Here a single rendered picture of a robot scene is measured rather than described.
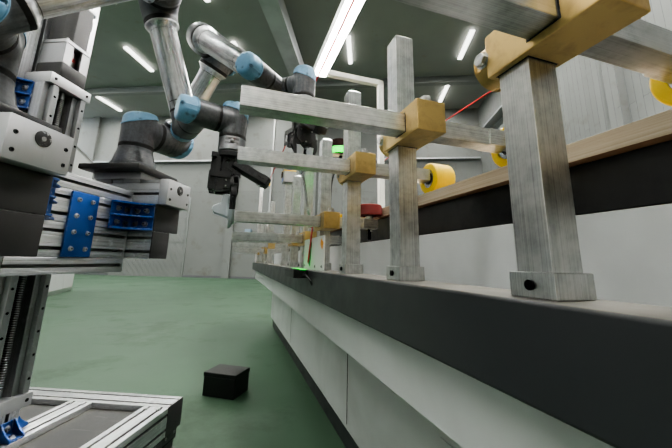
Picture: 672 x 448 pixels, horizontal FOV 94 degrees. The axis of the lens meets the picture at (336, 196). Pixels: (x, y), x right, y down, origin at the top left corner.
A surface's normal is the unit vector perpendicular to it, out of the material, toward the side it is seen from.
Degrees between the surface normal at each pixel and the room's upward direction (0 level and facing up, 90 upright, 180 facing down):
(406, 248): 90
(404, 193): 90
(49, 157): 90
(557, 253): 90
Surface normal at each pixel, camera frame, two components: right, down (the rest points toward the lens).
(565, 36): -0.02, 0.98
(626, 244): -0.95, -0.08
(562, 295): 0.31, -0.18
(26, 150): 1.00, 0.00
